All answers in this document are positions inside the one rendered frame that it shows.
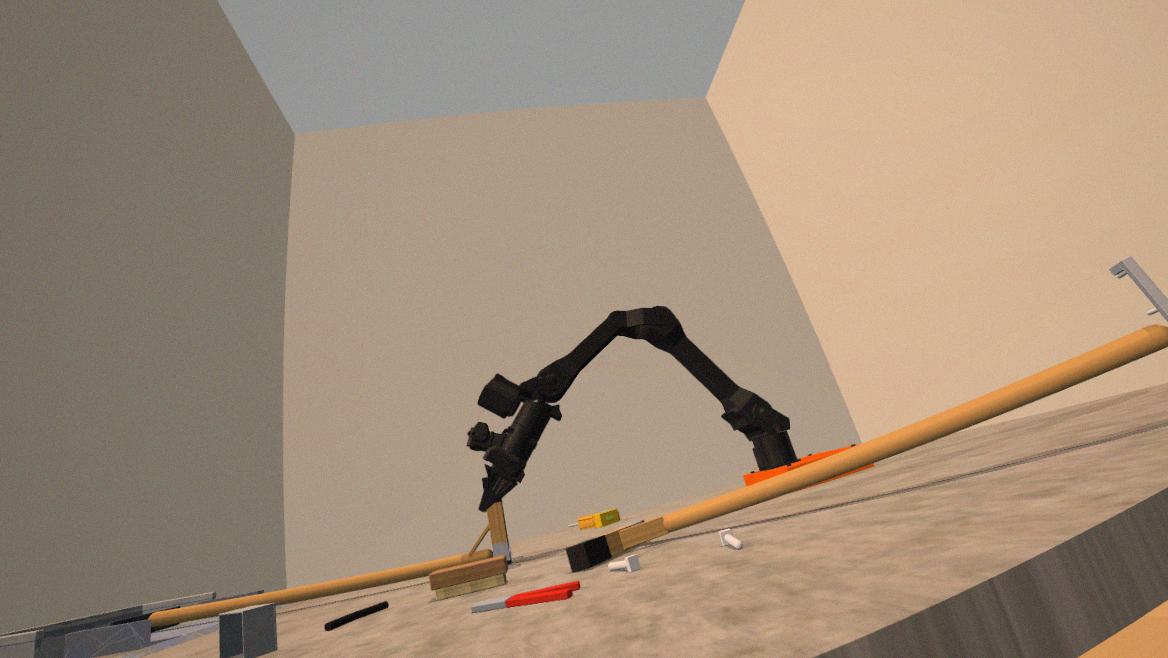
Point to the orange-handled screwdriver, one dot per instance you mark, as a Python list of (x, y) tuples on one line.
[(585, 522)]

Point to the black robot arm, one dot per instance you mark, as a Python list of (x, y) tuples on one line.
[(744, 410)]

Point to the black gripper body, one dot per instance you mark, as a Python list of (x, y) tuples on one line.
[(517, 448)]

